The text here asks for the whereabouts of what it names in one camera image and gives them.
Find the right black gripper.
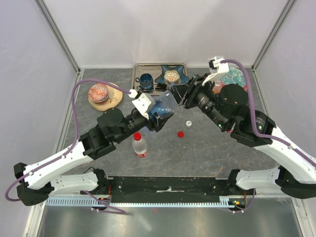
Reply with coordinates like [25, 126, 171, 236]
[168, 72, 230, 129]

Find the blue cap water bottle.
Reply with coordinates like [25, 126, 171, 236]
[144, 90, 175, 134]

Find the red bottle cap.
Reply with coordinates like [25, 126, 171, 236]
[177, 131, 184, 138]

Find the red cap water bottle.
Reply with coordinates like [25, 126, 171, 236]
[132, 132, 148, 158]
[212, 80, 224, 94]

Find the white tea bottle cap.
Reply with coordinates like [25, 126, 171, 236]
[186, 120, 192, 127]

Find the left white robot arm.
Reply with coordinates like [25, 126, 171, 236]
[14, 107, 174, 206]

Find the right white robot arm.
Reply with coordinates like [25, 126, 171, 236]
[167, 77, 316, 199]

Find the blue star-shaped dish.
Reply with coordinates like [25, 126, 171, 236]
[154, 64, 190, 92]

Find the small patterned bowl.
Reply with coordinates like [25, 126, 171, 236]
[163, 70, 181, 85]

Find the metal tray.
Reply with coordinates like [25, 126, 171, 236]
[130, 63, 190, 96]

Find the blue teacup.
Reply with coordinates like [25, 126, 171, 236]
[135, 73, 154, 90]

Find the tan wooden plate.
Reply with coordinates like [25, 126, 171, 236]
[88, 83, 123, 112]

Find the red teal floral plate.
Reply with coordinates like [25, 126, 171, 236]
[220, 68, 247, 91]

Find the red patterned bowl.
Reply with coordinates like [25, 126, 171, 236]
[88, 83, 109, 103]

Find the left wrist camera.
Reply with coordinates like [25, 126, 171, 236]
[128, 89, 156, 120]

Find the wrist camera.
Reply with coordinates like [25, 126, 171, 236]
[128, 89, 156, 120]
[202, 56, 229, 86]

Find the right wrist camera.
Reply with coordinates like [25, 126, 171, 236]
[202, 56, 229, 86]

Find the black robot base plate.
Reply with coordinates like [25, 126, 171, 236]
[97, 176, 253, 203]

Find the slotted cable duct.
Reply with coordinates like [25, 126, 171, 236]
[45, 196, 235, 208]

